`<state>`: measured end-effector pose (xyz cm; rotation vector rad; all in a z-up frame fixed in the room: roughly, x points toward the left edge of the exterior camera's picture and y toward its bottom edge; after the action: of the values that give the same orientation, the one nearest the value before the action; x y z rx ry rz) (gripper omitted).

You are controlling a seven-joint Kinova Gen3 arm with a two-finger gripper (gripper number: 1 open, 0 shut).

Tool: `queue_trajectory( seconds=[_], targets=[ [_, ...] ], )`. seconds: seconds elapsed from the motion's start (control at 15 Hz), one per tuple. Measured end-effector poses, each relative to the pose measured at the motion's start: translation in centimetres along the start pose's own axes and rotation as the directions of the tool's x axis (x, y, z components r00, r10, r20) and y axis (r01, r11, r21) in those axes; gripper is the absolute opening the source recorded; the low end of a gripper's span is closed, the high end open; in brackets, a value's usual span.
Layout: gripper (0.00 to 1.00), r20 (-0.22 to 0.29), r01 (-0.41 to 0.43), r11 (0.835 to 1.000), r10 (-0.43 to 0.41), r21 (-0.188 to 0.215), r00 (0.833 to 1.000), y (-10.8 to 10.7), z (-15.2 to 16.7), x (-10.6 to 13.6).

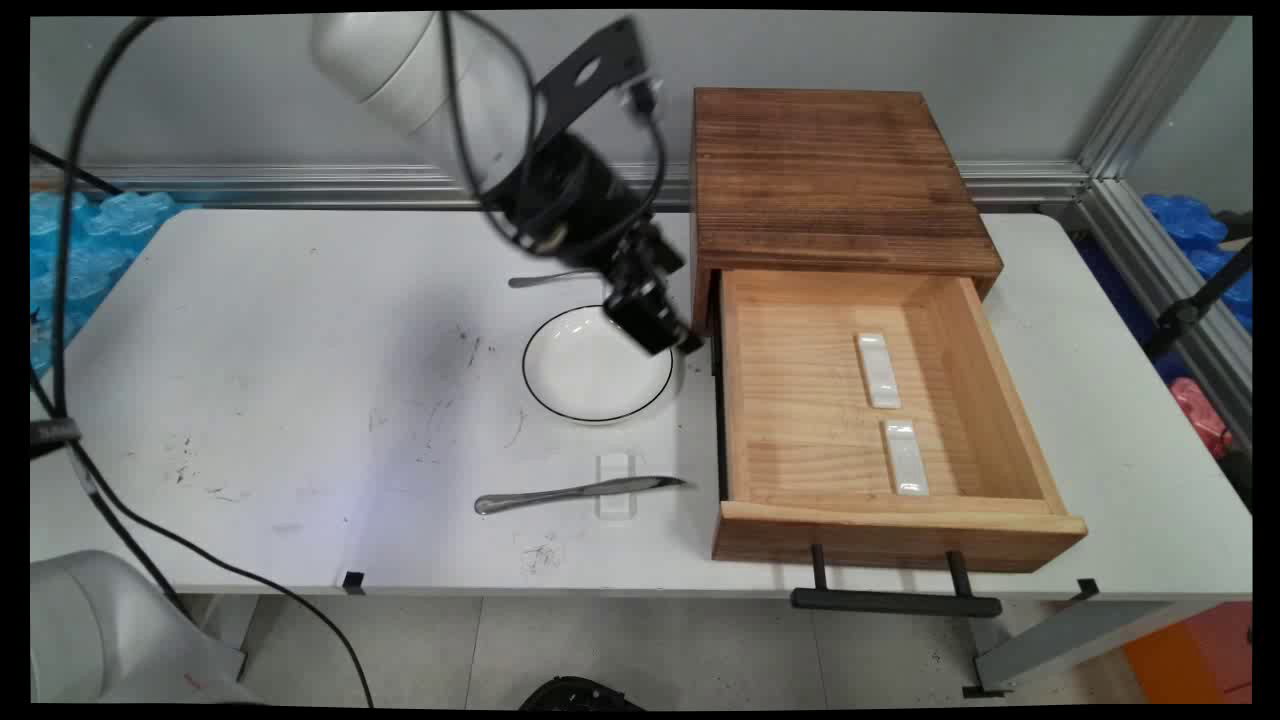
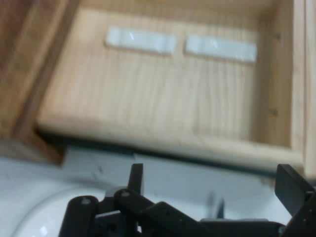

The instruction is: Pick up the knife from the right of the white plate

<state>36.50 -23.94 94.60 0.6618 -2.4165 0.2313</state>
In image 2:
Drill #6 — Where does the white plate with black rim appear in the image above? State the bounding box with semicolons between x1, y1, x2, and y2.
9;185;119;237

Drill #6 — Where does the white ceramic cutlery rest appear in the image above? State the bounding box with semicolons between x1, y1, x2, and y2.
184;34;258;62
105;26;177;56

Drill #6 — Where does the dark brown wooden cabinet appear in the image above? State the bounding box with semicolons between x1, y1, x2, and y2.
0;0;82;166

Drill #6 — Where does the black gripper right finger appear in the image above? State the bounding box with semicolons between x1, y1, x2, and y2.
274;164;316;237

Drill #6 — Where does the light wooden drawer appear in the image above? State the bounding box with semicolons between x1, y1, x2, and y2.
34;0;316;178

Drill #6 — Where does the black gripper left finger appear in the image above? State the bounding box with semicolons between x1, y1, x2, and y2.
60;162;205;237

